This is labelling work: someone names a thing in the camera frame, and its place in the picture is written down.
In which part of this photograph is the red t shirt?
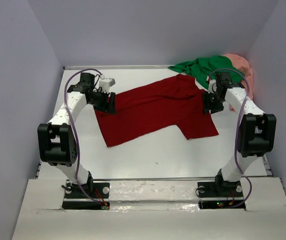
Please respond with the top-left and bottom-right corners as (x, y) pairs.
(95, 74), (218, 147)

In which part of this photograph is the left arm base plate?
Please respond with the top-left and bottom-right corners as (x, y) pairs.
(61, 181), (110, 211)

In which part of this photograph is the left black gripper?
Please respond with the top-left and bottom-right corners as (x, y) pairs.
(88, 89), (117, 116)

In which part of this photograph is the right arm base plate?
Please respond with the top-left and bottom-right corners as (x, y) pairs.
(195, 181), (245, 210)

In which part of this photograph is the aluminium right table rail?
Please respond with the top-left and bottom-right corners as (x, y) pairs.
(262, 155), (273, 177)

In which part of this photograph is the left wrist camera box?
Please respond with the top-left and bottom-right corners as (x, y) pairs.
(98, 77), (116, 94)

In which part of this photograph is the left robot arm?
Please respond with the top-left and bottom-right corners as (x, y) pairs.
(37, 68), (116, 199)

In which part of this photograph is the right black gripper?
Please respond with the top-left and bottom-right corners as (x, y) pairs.
(201, 90), (225, 115)

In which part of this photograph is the pink t shirt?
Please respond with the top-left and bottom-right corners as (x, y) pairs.
(224, 54), (254, 100)

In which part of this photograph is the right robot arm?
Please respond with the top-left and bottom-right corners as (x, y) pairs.
(202, 68), (276, 197)

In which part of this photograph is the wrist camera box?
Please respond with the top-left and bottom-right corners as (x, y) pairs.
(208, 79), (217, 94)
(98, 77), (116, 94)

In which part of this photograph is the white front cover board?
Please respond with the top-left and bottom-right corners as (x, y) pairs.
(13, 177), (286, 240)

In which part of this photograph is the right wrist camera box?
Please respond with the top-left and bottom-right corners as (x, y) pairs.
(208, 79), (217, 94)

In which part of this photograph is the green t shirt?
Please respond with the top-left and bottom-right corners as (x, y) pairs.
(168, 55), (245, 89)

